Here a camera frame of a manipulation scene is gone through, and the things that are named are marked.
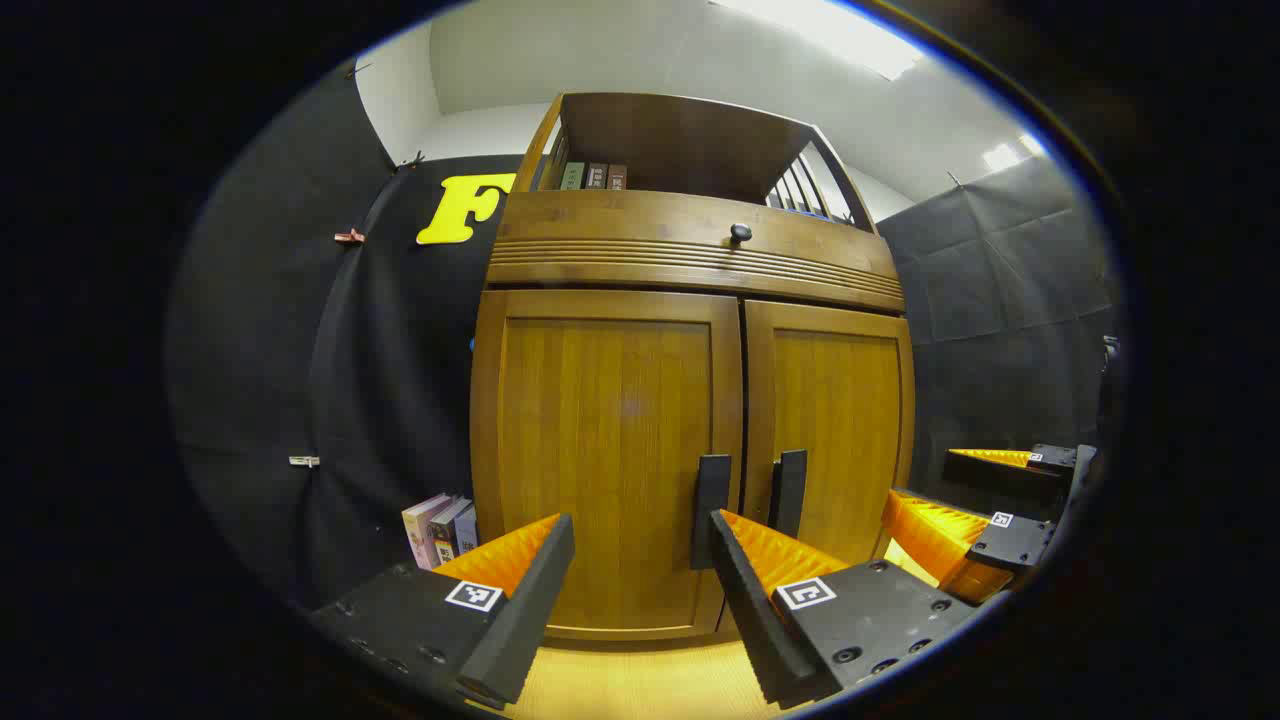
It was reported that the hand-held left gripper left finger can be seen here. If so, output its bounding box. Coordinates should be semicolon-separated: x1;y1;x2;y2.
310;513;577;711

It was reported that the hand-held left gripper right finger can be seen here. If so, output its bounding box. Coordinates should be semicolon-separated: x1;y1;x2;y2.
708;508;986;711

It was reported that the wooden shoe cabinet door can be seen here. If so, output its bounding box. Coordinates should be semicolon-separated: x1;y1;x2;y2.
742;298;916;576
476;289;744;636

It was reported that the wooden double-door shoe cabinet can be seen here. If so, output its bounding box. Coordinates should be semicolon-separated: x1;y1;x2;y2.
468;92;917;641

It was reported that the dark book with yellow label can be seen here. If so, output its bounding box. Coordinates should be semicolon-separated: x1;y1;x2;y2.
428;498;473;566

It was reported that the black backdrop cloth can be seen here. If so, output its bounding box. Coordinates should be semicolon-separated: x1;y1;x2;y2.
165;60;1126;611

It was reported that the small ceiling light panel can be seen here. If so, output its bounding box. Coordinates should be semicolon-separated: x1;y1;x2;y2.
980;135;1046;173

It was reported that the wooden ribbed drawer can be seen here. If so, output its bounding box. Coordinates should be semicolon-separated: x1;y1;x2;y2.
487;190;906;313

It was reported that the large ceiling light panel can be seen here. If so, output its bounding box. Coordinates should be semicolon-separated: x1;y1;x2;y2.
710;0;926;81

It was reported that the black door handle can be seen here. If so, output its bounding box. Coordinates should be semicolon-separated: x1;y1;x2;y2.
768;449;809;541
690;454;733;571

